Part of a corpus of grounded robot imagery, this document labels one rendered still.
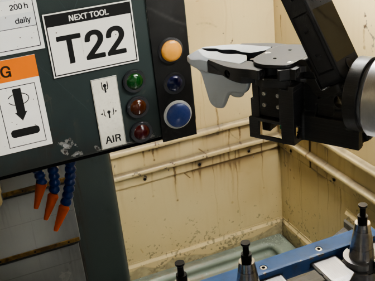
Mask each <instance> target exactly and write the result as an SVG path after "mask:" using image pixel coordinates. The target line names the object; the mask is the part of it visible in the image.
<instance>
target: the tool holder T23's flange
mask: <svg viewBox="0 0 375 281"><path fill-rule="evenodd" d="M348 253H349V249H348V248H347V249H345V250H344V252H343V262H344V264H345V265H346V266H348V267H349V268H351V269H352V270H353V271H355V272H356V275H355V276H354V277H356V278H368V275H369V274H372V273H374V274H375V259H374V260H372V261H371V262H369V263H357V262H355V261H353V260H352V259H350V257H349V255H348Z"/></svg>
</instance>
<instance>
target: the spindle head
mask: <svg viewBox="0 0 375 281"><path fill-rule="evenodd" d="M119 1H126V0H36V4H37V9H38V13H39V18H40V23H41V29H42V34H43V38H44V44H45V48H44V49H38V50H32V51H26V52H20V53H17V54H11V55H6V56H0V61H1V60H6V59H12V58H16V57H21V56H27V55H33V54H35V59H36V65H37V69H38V73H39V78H40V84H41V89H42V94H43V97H44V103H45V108H46V113H47V118H48V122H49V127H50V132H51V138H52V144H48V145H45V146H41V147H36V148H32V149H27V150H24V151H20V152H16V153H11V154H7V155H4V156H0V180H5V179H8V178H12V177H16V176H20V175H25V174H28V173H32V172H36V171H40V170H43V169H47V168H51V167H56V166H60V165H63V164H67V163H71V162H76V161H80V160H83V159H87V158H92V157H96V156H100V155H103V154H107V153H112V152H116V151H120V150H123V149H127V148H131V147H135V146H140V145H143V144H147V143H151V142H155V141H160V140H162V131H161V122H160V114H159V108H158V100H157V91H156V82H155V73H154V68H153V59H152V51H151V42H150V34H149V29H148V20H147V12H146V3H145V0H131V4H132V12H133V20H134V29H135V33H136V41H137V50H138V58H139V61H136V62H132V63H128V64H123V65H117V66H112V67H107V68H103V69H99V70H93V71H88V72H83V73H79V74H74V75H69V76H64V77H59V78H55V79H54V75H53V72H52V66H51V60H50V55H49V49H48V46H47V41H46V35H45V29H44V24H43V20H42V14H49V13H55V12H61V11H68V10H71V9H78V8H84V7H90V6H97V5H100V4H107V3H113V2H119ZM130 70H139V71H141V72H142V73H143V74H144V75H145V78H146V83H145V85H144V87H143V89H142V90H140V91H138V92H136V93H132V92H129V91H127V90H126V89H125V88H124V86H123V78H124V76H125V74H126V73H127V72H128V71H130ZM114 75H116V77H117V84H118V91H119V98H120V103H121V110H122V117H123V124H124V132H125V136H126V143H127V144H124V145H121V146H117V147H113V148H108V149H104V150H102V146H101V142H100V135H99V129H98V122H97V116H96V112H95V106H94V99H93V93H92V87H91V83H90V81H91V80H95V79H100V78H104V77H109V76H114ZM134 96H143V97H145V98H146V99H147V101H148V103H149V109H148V112H147V113H146V115H144V116H143V117H141V118H134V117H132V116H130V115H129V114H128V112H127V103H128V101H129V100H130V99H131V98H132V97H134ZM139 121H146V122H148V123H149V124H150V125H151V127H152V135H151V137H150V138H149V140H147V141H145V142H143V143H138V142H135V141H134V140H133V139H132V137H131V133H130V132H131V128H132V126H133V125H134V124H135V123H137V122H139Z"/></svg>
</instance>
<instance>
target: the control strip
mask: <svg viewBox="0 0 375 281"><path fill-rule="evenodd" d="M145 2H146V11H147V19H148V28H149V33H150V42H151V51H152V59H153V68H154V73H155V82H156V91H157V100H158V108H159V114H160V122H161V131H162V140H163V142H168V141H172V140H175V139H179V138H183V137H188V136H190V135H194V134H197V131H196V120H195V109H194V98H193V87H192V81H191V70H190V64H189V63H188V61H187V56H188V55H189V48H188V37H187V30H186V19H185V8H184V0H145ZM170 40H174V41H177V42H178V43H179V44H180V45H181V48H182V53H181V56H180V57H179V58H178V59H177V60H176V61H173V62H169V61H166V60H165V59H164V58H163V57H162V55H161V48H162V46H163V44H164V43H165V42H167V41H170ZM134 73H137V74H140V75H141V76H142V78H143V83H142V86H141V87H140V88H139V89H136V90H132V89H130V88H129V87H128V86H127V78H128V77H129V76H130V75H131V74H134ZM175 75H176V76H179V77H181V79H182V87H181V88H180V89H179V90H178V91H170V90H169V89H168V87H167V81H168V79H169V78H170V77H172V76H175ZM145 83H146V78H145V75H144V74H143V73H142V72H141V71H139V70H130V71H128V72H127V73H126V74H125V76H124V78H123V86H124V88H125V89H126V90H127V91H129V92H132V93H136V92H138V91H140V90H142V89H143V87H144V85H145ZM138 99H141V100H143V101H144V102H145V103H146V110H145V112H144V113H143V114H141V115H134V114H133V113H132V112H131V104H132V103H133V102H134V101H135V100H138ZM176 103H183V104H185V105H186V106H188V107H189V109H190V112H191V116H190V119H189V121H188V122H187V123H186V124H185V125H184V126H182V127H173V126H172V125H171V124H170V123H169V122H168V121H167V112H168V110H169V108H170V107H171V106H172V105H174V104H176ZM148 109H149V103H148V101H147V99H146V98H145V97H143V96H134V97H132V98H131V99H130V100H129V101H128V103H127V112H128V114H129V115H130V116H132V117H134V118H141V117H143V116H144V115H146V113H147V112H148ZM139 125H146V126H148V127H149V129H150V133H149V136H148V137H147V138H146V139H144V140H138V139H137V138H136V137H135V136H134V130H135V129H136V128H137V127H138V126H139ZM130 133H131V137H132V139H133V140H134V141H135V142H138V143H143V142H145V141H147V140H149V138H150V137H151V135H152V127H151V125H150V124H149V123H148V122H146V121H139V122H137V123H135V124H134V125H133V126H132V128H131V132H130Z"/></svg>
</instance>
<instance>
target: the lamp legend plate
mask: <svg viewBox="0 0 375 281"><path fill-rule="evenodd" d="M90 83H91V87H92V93H93V99H94V106H95V112H96V116H97V122H98V129H99V135H100V142H101V146H102V150H104V149H108V148H113V147H117V146H121V145H124V144H127V143H126V136H125V132H124V124H123V117H122V110H121V103H120V98H119V91H118V84H117V77H116V75H114V76H109V77H104V78H100V79H95V80H91V81H90Z"/></svg>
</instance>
